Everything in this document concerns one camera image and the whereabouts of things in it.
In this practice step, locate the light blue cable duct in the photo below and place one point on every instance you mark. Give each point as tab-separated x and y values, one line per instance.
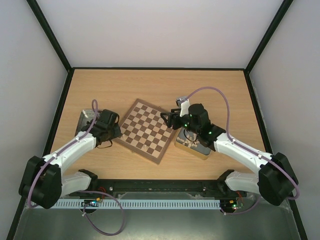
140	204

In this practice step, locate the gold tin tray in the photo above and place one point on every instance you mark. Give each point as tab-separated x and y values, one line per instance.
200	152

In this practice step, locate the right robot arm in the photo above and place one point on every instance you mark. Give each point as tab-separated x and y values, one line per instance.
273	176

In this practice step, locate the black aluminium frame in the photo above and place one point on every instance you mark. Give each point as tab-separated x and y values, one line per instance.
37	12

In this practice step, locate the pink tin tray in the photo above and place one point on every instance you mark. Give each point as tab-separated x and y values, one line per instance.
86	115

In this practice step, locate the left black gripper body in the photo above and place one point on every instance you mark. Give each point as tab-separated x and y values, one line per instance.
115	134

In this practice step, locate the wooden chess board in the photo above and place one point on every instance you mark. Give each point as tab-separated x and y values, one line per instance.
143	125

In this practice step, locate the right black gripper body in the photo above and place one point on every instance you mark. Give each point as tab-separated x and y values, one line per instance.
173	121

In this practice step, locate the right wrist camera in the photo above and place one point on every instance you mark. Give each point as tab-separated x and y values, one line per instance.
183	103

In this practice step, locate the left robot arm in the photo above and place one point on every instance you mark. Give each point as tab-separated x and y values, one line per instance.
44	183

